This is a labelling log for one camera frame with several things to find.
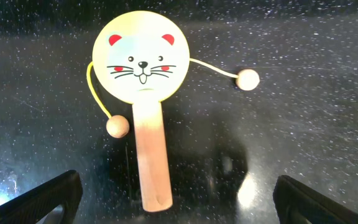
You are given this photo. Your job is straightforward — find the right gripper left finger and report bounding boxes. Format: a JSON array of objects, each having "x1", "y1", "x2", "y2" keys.
[{"x1": 0, "y1": 169, "x2": 84, "y2": 224}]

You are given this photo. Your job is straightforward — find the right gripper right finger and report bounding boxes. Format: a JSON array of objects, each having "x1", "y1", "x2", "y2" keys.
[{"x1": 273, "y1": 174, "x2": 358, "y2": 224}]

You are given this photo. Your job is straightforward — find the yellow wooden rattle drum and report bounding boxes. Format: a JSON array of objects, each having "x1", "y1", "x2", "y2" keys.
[{"x1": 86, "y1": 10, "x2": 261, "y2": 213}]

